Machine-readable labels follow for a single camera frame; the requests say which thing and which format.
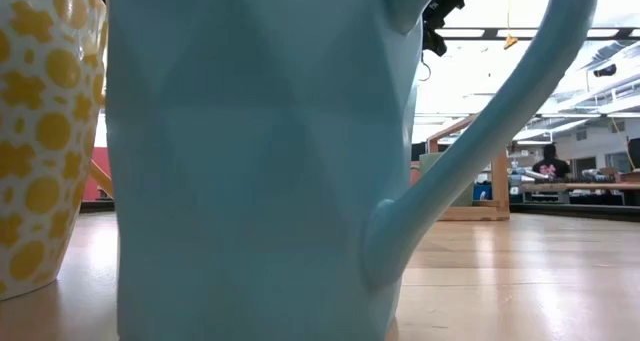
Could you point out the orange partition panel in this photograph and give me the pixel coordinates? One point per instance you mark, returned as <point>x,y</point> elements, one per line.
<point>92,191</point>

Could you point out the black ceiling dome camera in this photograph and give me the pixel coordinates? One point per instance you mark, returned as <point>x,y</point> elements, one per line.
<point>605,70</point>

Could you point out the wooden slatted mug rack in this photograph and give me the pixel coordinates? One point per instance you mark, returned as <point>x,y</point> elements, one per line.
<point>500,191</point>

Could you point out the green mug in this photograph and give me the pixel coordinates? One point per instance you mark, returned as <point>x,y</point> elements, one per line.
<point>429,163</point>

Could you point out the wooden workbench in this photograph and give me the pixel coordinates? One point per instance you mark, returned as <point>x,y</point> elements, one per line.
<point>575,186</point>

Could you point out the blue box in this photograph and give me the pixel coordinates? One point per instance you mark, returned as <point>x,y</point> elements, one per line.
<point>480,193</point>

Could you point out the yellow spotted white mug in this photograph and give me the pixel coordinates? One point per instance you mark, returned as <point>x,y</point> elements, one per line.
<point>45,131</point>

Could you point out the pink mug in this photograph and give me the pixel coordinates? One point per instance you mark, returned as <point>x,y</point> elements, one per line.
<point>415,173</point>

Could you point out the blue faceted mug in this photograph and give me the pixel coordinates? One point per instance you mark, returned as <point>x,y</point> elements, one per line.
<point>250,156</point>

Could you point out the person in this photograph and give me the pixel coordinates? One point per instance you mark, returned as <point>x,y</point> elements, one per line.
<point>550,168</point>

